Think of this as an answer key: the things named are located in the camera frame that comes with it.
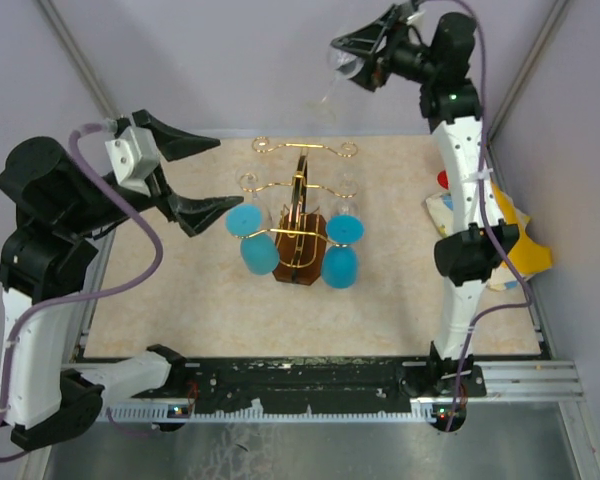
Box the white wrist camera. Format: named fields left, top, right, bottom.
left=400, top=0, right=425, bottom=26
left=105, top=126, right=160, bottom=196

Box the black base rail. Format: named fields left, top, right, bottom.
left=44, top=354, right=581, bottom=434

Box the gold wire glass rack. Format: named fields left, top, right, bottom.
left=251, top=136, right=358, bottom=286

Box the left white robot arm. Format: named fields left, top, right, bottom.
left=0, top=110, right=241, bottom=454

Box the clear wine glass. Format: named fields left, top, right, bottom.
left=307, top=46, right=364, bottom=126
left=235, top=163, right=268, bottom=207
left=329, top=172, right=361, bottom=218

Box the aluminium corner post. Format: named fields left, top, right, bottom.
left=33, top=0, right=122, bottom=118
left=488, top=0, right=572, bottom=142

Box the blue wine glass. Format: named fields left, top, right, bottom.
left=321, top=214, right=365, bottom=289
left=225, top=204, right=279, bottom=275

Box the right aluminium corner post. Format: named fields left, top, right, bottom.
left=488, top=0, right=572, bottom=142

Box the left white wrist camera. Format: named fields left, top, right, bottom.
left=105, top=126, right=160, bottom=196

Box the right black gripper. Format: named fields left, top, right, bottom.
left=328, top=7, right=436, bottom=94

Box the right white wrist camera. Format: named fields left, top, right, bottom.
left=400, top=0, right=425, bottom=26

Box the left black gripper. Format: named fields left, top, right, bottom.
left=63, top=108, right=245, bottom=232

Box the left aluminium corner post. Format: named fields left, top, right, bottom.
left=33, top=0, right=122, bottom=118

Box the red plastic wine glass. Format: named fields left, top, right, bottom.
left=437, top=170, right=449, bottom=190

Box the right blue wine glass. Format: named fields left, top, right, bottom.
left=321, top=214, right=365, bottom=289

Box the left blue wine glass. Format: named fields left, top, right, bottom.
left=225, top=204, right=279, bottom=275

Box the patterned yellow cloth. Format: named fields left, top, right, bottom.
left=425, top=184, right=553, bottom=291

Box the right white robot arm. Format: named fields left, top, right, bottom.
left=331, top=1, right=519, bottom=396

